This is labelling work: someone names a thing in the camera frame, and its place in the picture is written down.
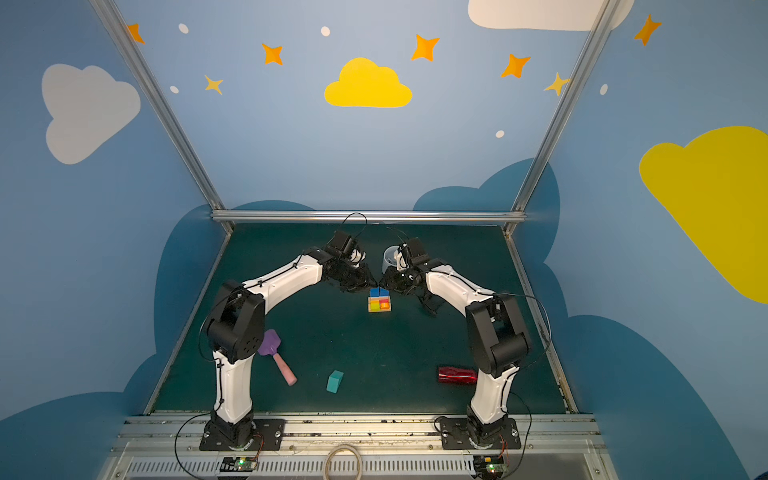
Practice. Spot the left green circuit board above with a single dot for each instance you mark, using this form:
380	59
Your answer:
239	465

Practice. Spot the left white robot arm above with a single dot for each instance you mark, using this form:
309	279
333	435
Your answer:
235	330

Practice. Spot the red spray bottle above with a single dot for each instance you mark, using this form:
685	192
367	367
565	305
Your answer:
456	375

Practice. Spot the right green circuit board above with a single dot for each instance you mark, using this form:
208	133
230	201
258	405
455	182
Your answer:
489	467

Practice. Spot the aluminium left corner post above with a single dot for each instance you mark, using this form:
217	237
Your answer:
113	22

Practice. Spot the green circuit board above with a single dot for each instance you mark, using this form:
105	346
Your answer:
239	465
489	467

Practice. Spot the aluminium right corner post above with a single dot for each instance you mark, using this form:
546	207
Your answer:
583	68

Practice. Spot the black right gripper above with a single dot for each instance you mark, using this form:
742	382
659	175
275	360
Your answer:
397	281

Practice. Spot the teal block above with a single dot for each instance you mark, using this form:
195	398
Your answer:
334	381

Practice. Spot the aluminium back frame rail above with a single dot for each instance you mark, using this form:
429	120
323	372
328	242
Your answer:
377	217

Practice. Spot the front aluminium rail base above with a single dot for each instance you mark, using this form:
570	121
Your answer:
358	446

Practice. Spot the purple pink toy spatula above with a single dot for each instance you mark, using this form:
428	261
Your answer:
269	348

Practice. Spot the light blue ceramic mug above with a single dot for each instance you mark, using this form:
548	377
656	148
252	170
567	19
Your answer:
393	258

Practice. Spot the aluminium corner post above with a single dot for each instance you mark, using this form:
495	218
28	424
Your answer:
113	22
583	68

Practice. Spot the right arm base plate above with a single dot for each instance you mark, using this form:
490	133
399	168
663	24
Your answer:
467	433

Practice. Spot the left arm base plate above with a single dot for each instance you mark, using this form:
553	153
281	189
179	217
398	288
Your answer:
264	435

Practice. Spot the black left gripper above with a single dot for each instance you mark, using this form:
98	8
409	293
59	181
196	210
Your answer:
355	279

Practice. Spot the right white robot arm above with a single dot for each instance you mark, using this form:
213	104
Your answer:
498	336

